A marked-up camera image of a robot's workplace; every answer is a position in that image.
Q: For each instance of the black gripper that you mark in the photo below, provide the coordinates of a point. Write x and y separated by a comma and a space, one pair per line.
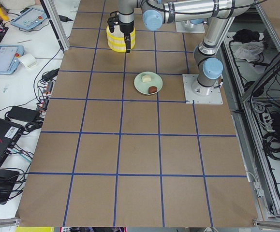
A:
126, 29

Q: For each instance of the yellow steamer layer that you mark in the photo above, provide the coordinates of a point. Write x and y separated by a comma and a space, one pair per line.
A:
118, 35
117, 46

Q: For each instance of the white steamed bun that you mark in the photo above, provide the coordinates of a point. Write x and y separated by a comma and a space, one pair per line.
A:
146, 78

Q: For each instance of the brown steamed bun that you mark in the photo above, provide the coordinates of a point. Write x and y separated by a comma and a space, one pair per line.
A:
152, 89

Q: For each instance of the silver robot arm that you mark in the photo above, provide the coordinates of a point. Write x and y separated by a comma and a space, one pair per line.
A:
155, 14

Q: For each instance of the light green plate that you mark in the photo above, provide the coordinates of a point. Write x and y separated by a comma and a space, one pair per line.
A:
143, 87

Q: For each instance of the far teach pendant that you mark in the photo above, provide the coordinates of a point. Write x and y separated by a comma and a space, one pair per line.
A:
30, 19

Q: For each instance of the teach pendant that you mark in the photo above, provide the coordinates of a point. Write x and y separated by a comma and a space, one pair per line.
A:
9, 58
30, 19

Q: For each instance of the black power strip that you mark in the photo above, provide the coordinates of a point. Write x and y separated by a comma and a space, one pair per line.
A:
45, 90

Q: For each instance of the black power adapter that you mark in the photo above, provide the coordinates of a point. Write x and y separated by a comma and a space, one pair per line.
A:
23, 114

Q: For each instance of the white crumpled cloth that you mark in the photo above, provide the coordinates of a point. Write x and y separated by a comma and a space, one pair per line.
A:
249, 51

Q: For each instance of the near teach pendant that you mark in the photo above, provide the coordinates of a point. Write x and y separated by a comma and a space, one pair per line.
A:
9, 58

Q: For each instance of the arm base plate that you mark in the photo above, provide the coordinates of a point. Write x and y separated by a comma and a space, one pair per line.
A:
197, 94
190, 26

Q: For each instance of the aluminium frame post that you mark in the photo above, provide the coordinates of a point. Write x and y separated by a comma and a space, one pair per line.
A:
53, 17

